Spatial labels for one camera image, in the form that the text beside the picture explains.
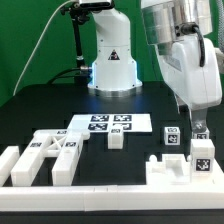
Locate black camera stand pole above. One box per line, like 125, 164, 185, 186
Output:
60, 4, 92, 85

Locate white cube nut right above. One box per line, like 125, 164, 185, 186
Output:
192, 131, 210, 139

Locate white U-shaped border fence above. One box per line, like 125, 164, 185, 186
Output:
0, 146, 224, 211

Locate white cable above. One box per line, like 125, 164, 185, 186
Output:
12, 0, 76, 97

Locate white cube nut left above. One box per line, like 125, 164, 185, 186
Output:
164, 127, 180, 145

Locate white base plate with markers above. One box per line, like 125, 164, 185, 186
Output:
68, 114, 152, 133

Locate black cables at base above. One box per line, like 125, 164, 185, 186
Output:
46, 65, 94, 85

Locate white chair back frame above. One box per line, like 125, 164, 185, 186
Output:
11, 129, 90, 187

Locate white cube nut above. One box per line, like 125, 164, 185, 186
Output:
164, 127, 180, 145
192, 131, 210, 139

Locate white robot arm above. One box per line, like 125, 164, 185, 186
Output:
89, 0, 222, 133

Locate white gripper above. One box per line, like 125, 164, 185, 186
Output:
157, 35, 222, 133

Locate white chair seat block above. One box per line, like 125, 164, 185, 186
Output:
145, 154, 196, 185

